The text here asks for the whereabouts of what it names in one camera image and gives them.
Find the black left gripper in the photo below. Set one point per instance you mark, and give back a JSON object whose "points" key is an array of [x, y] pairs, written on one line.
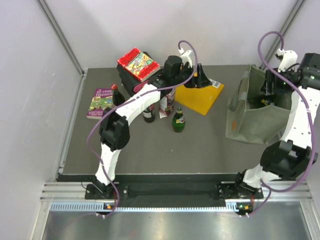
{"points": [[200, 81]]}

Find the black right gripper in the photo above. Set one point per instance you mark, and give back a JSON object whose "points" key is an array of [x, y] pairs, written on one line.
{"points": [[270, 77]]}

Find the green perrier bottle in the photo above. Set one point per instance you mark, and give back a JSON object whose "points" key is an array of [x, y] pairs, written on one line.
{"points": [[178, 121], [266, 102]]}

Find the green canvas bag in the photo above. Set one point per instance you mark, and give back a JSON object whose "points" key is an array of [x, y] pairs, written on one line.
{"points": [[248, 120]]}

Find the grape juice carton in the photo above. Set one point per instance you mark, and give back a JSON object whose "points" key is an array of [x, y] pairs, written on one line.
{"points": [[167, 104]]}

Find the cola bottle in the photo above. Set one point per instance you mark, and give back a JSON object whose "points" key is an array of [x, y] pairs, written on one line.
{"points": [[149, 114], [117, 98]]}

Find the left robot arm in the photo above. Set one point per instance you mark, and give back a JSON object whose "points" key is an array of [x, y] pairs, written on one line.
{"points": [[114, 125]]}

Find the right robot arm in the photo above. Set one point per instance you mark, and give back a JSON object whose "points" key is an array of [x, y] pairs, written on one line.
{"points": [[294, 154]]}

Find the yellow plastic folder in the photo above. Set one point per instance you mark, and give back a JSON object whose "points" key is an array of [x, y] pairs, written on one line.
{"points": [[199, 100]]}

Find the red treehouse book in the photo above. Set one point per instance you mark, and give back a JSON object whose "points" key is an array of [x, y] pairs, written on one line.
{"points": [[138, 64]]}

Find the black pink drawer unit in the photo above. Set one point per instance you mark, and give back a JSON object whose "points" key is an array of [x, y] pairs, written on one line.
{"points": [[131, 84]]}

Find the purple treehouse book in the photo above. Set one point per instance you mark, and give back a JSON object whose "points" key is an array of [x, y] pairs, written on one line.
{"points": [[102, 99]]}

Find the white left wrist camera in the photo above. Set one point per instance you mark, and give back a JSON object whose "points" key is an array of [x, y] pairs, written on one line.
{"points": [[186, 57]]}

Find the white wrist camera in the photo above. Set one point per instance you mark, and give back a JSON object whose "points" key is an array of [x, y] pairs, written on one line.
{"points": [[186, 57], [287, 59]]}

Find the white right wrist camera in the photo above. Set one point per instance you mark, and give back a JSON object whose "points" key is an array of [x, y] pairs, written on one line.
{"points": [[287, 59]]}

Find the aluminium frame post right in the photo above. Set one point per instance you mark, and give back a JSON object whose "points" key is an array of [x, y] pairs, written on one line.
{"points": [[279, 39]]}

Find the aluminium frame post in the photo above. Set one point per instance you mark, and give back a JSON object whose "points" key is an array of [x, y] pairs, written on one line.
{"points": [[60, 35], [279, 39]]}

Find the aluminium frame post left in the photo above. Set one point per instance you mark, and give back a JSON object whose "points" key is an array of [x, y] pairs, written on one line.
{"points": [[60, 35]]}

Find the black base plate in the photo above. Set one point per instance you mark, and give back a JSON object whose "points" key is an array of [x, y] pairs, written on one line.
{"points": [[177, 190]]}

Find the aluminium front rail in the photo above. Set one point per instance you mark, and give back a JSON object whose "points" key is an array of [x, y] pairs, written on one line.
{"points": [[62, 191]]}

